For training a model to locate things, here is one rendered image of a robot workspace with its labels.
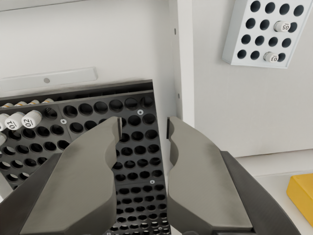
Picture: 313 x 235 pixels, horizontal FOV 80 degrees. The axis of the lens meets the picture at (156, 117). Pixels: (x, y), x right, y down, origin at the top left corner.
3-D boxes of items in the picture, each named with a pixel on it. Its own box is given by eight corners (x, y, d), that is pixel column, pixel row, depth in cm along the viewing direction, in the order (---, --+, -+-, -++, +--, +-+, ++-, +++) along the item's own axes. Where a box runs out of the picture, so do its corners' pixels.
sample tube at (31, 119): (56, 95, 20) (32, 116, 16) (59, 106, 21) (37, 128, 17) (44, 96, 20) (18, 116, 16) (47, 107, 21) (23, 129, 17)
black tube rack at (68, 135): (7, 90, 23) (-40, 115, 17) (152, 72, 22) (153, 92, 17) (68, 208, 33) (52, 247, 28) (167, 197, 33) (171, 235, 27)
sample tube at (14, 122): (41, 96, 20) (14, 117, 16) (46, 107, 21) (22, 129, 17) (30, 99, 20) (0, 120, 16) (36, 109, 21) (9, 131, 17)
